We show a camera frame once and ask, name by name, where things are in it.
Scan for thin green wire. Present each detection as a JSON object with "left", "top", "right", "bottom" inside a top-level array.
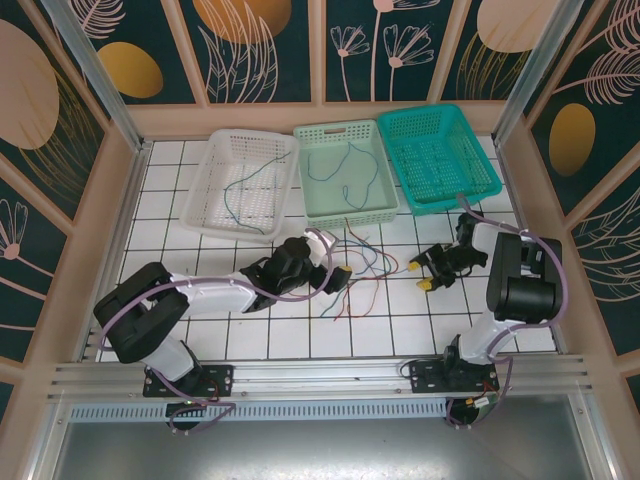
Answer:
[
  {"left": 223, "top": 151, "right": 293, "bottom": 237},
  {"left": 332, "top": 244, "right": 366, "bottom": 311}
]

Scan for thin red wire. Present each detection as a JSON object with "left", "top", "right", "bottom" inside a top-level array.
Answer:
[{"left": 332, "top": 277, "right": 384, "bottom": 322}]

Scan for teal plastic basket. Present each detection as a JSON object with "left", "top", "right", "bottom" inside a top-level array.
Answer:
[{"left": 375, "top": 103, "right": 504, "bottom": 217}]

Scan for white plastic basket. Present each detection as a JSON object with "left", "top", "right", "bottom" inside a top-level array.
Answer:
[{"left": 179, "top": 127, "right": 301, "bottom": 245}]

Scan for mint green plastic basket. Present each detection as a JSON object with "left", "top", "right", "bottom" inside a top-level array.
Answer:
[{"left": 292, "top": 118, "right": 401, "bottom": 232}]

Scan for grey metal sheet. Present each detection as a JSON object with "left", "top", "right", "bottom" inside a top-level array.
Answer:
[{"left": 29, "top": 394, "right": 616, "bottom": 480}]

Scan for black base electronics module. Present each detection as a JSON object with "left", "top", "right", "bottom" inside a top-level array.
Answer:
[{"left": 166, "top": 399, "right": 214, "bottom": 434}]

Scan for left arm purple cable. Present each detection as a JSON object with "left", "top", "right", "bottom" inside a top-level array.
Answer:
[{"left": 99, "top": 234, "right": 341, "bottom": 435}]

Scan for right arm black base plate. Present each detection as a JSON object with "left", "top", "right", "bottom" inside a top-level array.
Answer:
[{"left": 408, "top": 360, "right": 501, "bottom": 396}]

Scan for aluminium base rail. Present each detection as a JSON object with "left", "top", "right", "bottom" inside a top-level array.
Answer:
[{"left": 47, "top": 357, "right": 596, "bottom": 401}]

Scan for white slotted cable duct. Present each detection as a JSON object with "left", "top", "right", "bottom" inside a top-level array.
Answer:
[{"left": 67, "top": 402, "right": 454, "bottom": 421}]

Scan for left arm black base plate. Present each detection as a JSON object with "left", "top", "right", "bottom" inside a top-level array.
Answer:
[{"left": 143, "top": 364, "right": 235, "bottom": 399}]

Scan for aluminium side rail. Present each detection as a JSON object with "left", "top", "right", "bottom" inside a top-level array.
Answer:
[{"left": 74, "top": 142, "right": 154, "bottom": 362}]

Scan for aluminium frame post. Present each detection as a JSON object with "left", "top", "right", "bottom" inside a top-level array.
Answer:
[
  {"left": 492, "top": 0, "right": 599, "bottom": 146},
  {"left": 39, "top": 0, "right": 154, "bottom": 156}
]

